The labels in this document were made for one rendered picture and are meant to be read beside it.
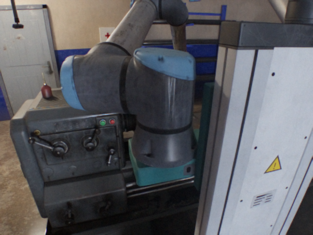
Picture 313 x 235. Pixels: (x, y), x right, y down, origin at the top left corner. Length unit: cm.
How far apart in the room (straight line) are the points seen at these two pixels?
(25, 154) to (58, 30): 332
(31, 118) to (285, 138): 120
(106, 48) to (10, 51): 411
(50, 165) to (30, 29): 338
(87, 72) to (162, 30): 420
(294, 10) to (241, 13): 517
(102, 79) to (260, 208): 55
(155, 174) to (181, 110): 18
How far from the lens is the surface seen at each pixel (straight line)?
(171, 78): 44
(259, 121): 46
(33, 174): 150
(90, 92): 50
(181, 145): 51
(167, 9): 102
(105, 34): 431
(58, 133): 130
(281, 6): 102
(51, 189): 150
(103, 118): 123
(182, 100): 46
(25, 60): 459
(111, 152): 131
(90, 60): 53
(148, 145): 51
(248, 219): 69
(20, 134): 136
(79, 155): 137
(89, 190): 144
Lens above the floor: 177
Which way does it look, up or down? 25 degrees down
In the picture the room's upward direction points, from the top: straight up
